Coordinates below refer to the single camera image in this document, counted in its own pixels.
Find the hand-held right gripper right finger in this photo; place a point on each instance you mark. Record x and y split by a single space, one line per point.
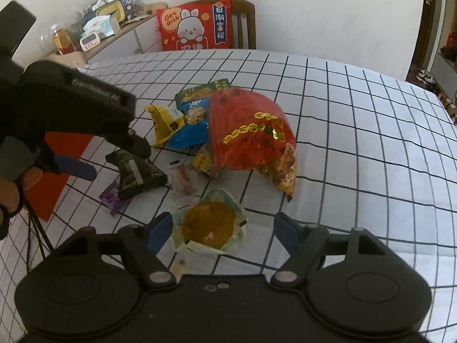
287 226

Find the blue cookie packet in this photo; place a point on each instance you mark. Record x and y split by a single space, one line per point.
185 136

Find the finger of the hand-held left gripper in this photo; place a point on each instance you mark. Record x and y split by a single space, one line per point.
76 166
137 145

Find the red rabbit print cushion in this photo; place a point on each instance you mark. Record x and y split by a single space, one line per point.
192 25

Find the green snack packet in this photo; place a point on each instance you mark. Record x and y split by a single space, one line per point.
200 91

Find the round yellow cake packet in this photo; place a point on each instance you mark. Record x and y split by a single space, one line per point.
209 221

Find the small black tag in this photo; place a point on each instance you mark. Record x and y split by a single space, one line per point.
175 163

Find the red plastic bag gold print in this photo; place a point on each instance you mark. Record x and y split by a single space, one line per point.
246 132

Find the yellow snack packet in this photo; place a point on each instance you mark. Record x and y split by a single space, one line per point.
160 125

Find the pair of shoes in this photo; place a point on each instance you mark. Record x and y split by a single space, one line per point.
425 77

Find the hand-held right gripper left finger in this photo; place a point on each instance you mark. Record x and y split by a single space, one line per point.
161 226

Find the checked white tablecloth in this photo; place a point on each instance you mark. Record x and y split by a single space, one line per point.
357 150

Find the clear pastry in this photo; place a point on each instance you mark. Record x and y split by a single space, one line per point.
184 181

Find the white digital timer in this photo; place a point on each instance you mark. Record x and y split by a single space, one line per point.
90 41

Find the dark wooden door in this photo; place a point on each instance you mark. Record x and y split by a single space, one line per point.
421 35

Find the clear glass jar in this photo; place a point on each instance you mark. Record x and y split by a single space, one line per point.
46 37

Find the small purple packet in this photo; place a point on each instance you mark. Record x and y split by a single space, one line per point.
112 200

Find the black tripod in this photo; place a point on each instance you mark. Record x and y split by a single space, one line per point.
39 234

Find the tissue pack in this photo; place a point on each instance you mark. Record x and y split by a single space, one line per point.
101 26

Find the brown wooden chair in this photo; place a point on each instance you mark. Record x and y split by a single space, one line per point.
248 25

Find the yellow box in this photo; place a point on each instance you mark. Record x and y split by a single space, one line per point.
110 10

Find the dark triangular snack packet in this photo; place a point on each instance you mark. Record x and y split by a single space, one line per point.
139 175

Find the brown cake yellow sticker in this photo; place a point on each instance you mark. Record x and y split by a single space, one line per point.
203 162

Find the white cabinet wooden top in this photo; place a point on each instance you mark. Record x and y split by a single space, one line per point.
146 35

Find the person's left hand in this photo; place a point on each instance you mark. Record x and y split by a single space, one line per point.
10 193

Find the amber liquid bottle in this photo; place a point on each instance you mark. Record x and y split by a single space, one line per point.
63 41

